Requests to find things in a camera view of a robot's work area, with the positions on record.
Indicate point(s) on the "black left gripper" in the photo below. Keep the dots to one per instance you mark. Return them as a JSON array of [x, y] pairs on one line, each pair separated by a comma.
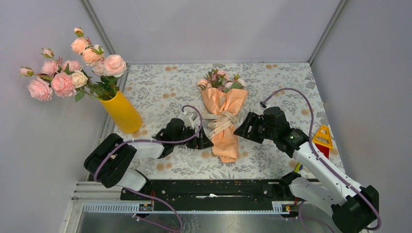
[[202, 141]]

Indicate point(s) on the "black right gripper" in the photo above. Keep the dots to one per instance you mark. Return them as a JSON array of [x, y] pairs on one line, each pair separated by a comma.
[[252, 119]]

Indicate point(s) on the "cream printed ribbon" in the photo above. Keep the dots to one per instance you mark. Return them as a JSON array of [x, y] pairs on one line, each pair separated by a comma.
[[220, 122]]

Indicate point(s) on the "orange paper bouquet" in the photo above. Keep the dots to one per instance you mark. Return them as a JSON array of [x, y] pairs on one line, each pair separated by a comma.
[[221, 91]]

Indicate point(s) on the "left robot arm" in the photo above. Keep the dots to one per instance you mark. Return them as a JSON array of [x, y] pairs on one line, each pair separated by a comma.
[[109, 162]]

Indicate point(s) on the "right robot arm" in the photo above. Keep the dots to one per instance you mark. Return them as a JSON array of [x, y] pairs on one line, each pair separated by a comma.
[[351, 206]]

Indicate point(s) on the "yellow vase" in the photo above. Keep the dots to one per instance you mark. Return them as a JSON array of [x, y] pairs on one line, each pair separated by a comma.
[[123, 113]]

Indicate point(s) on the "pink rose bunch in vase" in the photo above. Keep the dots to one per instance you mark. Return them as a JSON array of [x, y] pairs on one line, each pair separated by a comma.
[[95, 76]]

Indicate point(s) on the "floral patterned table mat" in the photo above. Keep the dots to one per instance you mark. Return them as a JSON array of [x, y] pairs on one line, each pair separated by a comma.
[[159, 92]]

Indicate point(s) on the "yellow triangular plastic toy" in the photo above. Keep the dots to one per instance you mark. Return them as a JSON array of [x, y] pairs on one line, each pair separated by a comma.
[[323, 140]]

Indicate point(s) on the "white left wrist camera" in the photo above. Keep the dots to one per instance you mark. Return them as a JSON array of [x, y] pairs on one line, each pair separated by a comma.
[[189, 118]]

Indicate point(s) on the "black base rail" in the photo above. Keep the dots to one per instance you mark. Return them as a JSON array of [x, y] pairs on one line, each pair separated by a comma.
[[213, 195]]

